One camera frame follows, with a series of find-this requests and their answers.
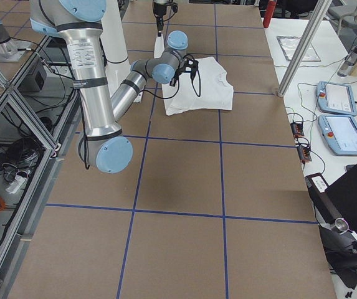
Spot blue teach pendant near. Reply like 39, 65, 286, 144
318, 115, 357, 156

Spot red cylinder bottle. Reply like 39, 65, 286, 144
263, 0, 277, 29

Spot blue teach pendant far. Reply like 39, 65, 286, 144
316, 81, 357, 116

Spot aluminium frame rack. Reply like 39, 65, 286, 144
0, 37, 80, 298

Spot clear water bottle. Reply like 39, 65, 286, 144
337, 45, 357, 77

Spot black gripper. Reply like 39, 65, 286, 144
169, 59, 199, 87
152, 1, 178, 37

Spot blue teach pendant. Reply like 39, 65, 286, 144
318, 115, 357, 156
316, 81, 357, 116

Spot black laptop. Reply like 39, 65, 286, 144
305, 164, 357, 288

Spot aluminium camera post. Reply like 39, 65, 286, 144
277, 0, 332, 97

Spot white long-sleeve printed shirt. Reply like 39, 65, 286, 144
153, 33, 234, 117

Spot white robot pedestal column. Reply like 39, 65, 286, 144
100, 0, 128, 65

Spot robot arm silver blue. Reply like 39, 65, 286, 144
29, 1, 191, 174
152, 0, 178, 37

